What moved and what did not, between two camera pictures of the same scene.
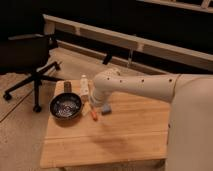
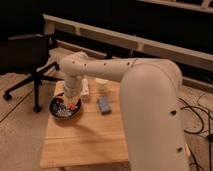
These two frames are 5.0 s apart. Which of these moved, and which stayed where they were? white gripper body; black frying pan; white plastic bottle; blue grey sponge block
Moved: white gripper body
Stayed: black frying pan; white plastic bottle; blue grey sponge block
